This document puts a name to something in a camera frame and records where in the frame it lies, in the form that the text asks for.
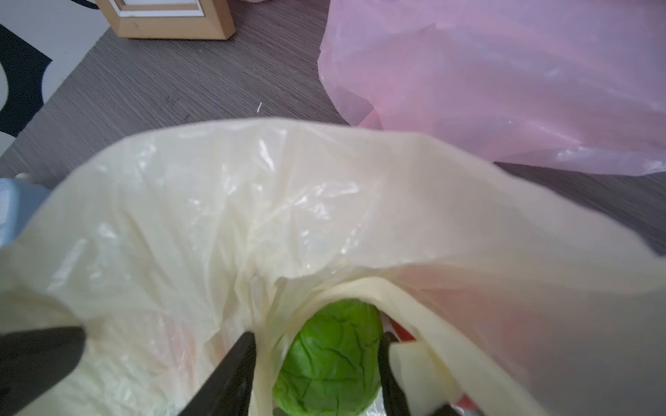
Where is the small pink plastic bag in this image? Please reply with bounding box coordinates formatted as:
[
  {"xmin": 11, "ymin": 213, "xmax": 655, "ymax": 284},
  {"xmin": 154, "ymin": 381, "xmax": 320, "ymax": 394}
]
[{"xmin": 317, "ymin": 0, "xmax": 665, "ymax": 176}]

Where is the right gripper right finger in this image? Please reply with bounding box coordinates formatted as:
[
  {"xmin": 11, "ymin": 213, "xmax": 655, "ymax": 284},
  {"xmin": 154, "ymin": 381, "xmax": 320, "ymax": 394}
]
[{"xmin": 377, "ymin": 331, "xmax": 459, "ymax": 416}]

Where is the green fruit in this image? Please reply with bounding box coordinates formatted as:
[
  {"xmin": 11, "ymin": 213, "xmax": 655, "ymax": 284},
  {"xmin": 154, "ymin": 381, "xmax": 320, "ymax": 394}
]
[{"xmin": 273, "ymin": 299, "xmax": 384, "ymax": 415}]

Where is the yellow plastic bag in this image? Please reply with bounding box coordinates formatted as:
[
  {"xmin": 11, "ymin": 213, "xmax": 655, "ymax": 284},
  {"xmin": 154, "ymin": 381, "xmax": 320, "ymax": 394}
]
[{"xmin": 1, "ymin": 119, "xmax": 665, "ymax": 415}]

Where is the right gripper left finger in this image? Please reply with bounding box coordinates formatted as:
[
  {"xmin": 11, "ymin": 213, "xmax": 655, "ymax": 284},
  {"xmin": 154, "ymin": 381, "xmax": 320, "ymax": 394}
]
[{"xmin": 179, "ymin": 332, "xmax": 257, "ymax": 416}]

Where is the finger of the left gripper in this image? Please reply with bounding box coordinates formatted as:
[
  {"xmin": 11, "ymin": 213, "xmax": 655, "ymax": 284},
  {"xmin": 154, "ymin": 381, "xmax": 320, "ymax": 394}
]
[{"xmin": 1, "ymin": 326, "xmax": 86, "ymax": 415}]

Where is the wooden picture frame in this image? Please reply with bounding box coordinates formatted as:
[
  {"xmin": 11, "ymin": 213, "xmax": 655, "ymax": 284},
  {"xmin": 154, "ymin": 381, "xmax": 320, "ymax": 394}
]
[{"xmin": 95, "ymin": 0, "xmax": 236, "ymax": 41}]

